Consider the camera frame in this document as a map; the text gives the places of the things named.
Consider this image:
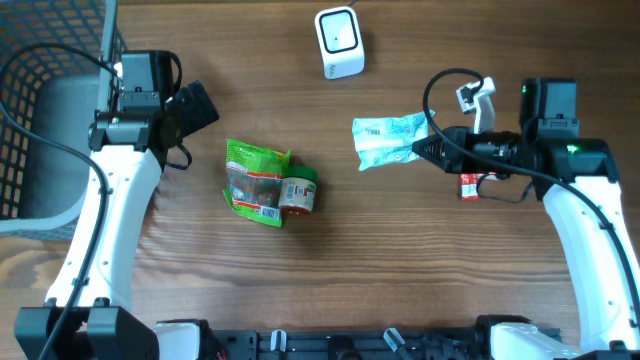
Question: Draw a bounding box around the red stick sachet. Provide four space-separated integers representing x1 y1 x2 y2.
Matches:
458 173 497 201

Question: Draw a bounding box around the teal wet wipes pack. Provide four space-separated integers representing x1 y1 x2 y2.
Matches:
352 112 429 171

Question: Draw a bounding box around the green snack bag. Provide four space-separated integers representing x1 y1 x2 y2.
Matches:
223 138 291 227

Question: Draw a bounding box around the green lid small jar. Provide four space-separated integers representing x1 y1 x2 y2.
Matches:
278 165 318 216

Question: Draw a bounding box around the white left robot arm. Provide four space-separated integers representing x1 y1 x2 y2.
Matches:
14 50 224 359

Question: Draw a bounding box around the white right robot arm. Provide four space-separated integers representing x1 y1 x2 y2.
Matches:
412 73 639 359

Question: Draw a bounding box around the white barcode scanner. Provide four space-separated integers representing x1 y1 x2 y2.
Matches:
314 6 365 80

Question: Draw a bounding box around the grey plastic mesh basket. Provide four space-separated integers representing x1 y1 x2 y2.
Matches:
1 0 126 240

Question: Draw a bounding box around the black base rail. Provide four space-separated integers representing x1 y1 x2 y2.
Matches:
211 326 491 360

